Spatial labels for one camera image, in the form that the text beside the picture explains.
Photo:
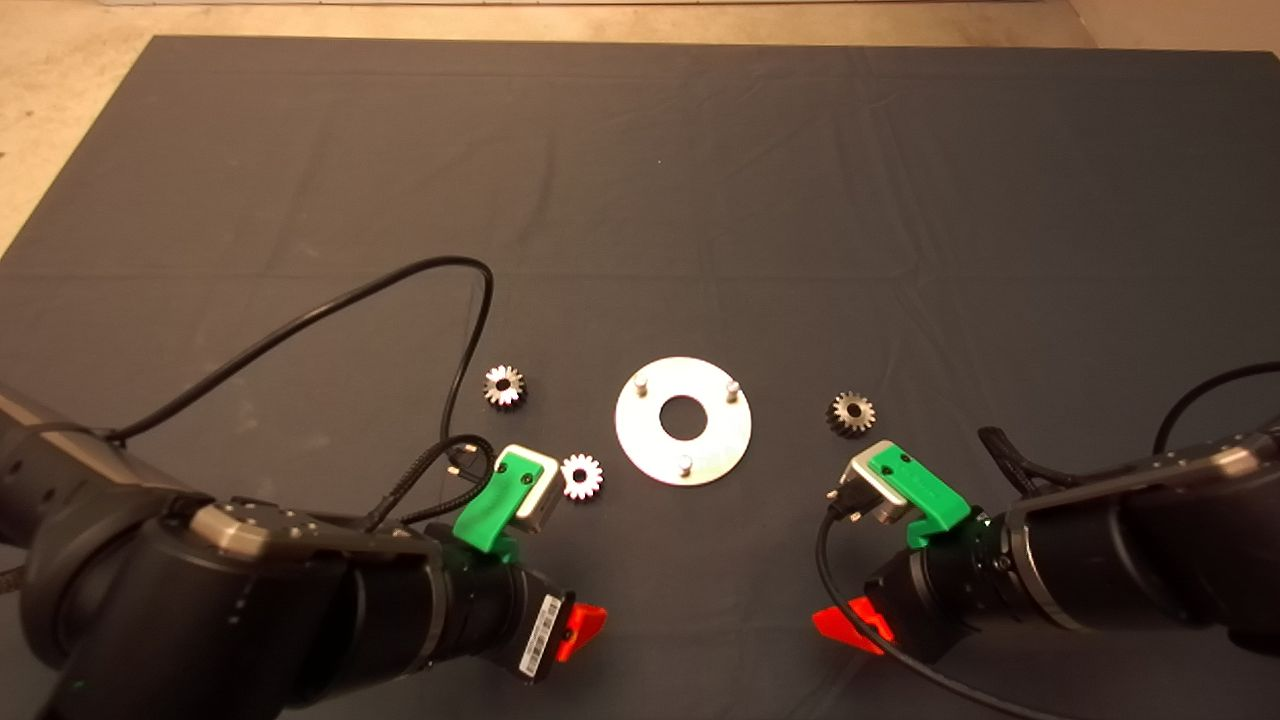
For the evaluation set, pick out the dark steel planetary gear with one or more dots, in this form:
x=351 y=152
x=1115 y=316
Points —
x=842 y=405

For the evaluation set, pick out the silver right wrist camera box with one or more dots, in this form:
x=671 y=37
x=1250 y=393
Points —
x=868 y=490

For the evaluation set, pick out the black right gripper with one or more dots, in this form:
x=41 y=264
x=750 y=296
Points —
x=950 y=590

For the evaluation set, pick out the round metal carrier plate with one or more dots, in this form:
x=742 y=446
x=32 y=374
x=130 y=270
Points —
x=650 y=440

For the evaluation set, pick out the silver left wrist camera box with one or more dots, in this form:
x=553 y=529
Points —
x=541 y=500

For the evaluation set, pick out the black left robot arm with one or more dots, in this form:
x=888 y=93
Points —
x=200 y=620

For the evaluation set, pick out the green left camera mount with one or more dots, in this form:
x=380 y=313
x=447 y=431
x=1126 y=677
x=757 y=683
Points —
x=485 y=515

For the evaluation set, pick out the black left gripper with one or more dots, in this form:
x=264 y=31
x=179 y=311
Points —
x=500 y=620

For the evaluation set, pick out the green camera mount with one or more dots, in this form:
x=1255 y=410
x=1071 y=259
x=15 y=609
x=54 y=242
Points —
x=485 y=515
x=925 y=490

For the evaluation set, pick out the dark grey table cloth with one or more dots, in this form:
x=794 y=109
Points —
x=700 y=200

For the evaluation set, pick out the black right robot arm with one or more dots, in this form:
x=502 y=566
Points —
x=1150 y=540

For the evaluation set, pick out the shiny steel planetary gear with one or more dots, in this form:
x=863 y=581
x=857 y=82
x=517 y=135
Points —
x=494 y=378
x=590 y=487

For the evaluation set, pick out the green right camera mount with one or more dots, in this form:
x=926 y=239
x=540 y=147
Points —
x=925 y=490

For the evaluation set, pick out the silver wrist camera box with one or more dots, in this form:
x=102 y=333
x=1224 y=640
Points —
x=541 y=500
x=868 y=490

